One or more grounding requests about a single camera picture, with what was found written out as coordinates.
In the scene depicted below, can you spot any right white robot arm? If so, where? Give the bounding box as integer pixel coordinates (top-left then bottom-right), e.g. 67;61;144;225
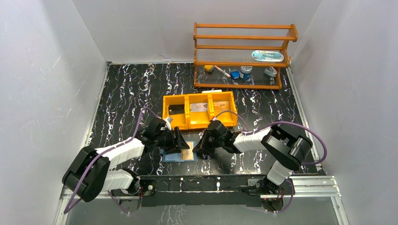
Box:
192;120;313;194

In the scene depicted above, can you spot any purple cable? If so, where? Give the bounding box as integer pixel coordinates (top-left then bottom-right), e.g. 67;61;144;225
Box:
213;110;328;215
63;107;162;215

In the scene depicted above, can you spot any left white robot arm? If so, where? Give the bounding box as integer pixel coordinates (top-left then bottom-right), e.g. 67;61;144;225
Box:
61;117;190;202

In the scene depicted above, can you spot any orange credit card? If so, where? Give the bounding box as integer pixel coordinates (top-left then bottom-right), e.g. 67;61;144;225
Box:
213;101;230;111
181;142;195;161

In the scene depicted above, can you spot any yellow sponge block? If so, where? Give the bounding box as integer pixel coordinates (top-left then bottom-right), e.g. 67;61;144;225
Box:
204;65;215;73

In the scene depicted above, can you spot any yellow three-compartment bin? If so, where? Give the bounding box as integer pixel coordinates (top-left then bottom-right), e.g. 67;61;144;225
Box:
162;91;237;130

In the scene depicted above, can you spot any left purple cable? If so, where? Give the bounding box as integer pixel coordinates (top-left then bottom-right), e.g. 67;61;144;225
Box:
63;107;162;215

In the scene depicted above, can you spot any grey tape dispenser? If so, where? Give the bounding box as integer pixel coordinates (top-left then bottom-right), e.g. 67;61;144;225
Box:
264;67;278;77

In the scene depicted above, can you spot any orange wooden shelf rack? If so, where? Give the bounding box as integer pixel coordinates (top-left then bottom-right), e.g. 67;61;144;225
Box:
193;22;299;90

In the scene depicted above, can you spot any silver credit card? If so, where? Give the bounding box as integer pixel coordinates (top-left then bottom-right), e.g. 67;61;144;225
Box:
190;103;208;113

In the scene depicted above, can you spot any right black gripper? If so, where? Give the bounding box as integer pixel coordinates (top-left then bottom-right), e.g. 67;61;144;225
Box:
193;129;224;154

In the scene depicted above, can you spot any white rectangular box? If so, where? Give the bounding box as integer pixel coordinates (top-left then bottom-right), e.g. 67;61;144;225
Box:
201;90;222;93

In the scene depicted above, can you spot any black credit card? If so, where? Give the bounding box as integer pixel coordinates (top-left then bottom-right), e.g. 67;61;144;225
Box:
168;105;185;115

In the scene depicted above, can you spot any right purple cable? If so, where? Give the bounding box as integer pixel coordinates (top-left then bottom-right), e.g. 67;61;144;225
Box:
213;110;328;215

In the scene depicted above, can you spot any white marker pen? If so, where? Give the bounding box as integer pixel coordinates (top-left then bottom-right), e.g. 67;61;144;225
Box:
214;65;231;78

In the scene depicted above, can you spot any blue blister pack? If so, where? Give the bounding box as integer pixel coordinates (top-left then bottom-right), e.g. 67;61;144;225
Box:
251;50;284;62

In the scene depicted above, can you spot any blue small box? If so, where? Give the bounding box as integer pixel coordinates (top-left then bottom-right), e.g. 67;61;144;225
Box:
230;70;240;80

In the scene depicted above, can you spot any blue card holder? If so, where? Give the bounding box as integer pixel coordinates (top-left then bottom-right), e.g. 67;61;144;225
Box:
160;141;198;162

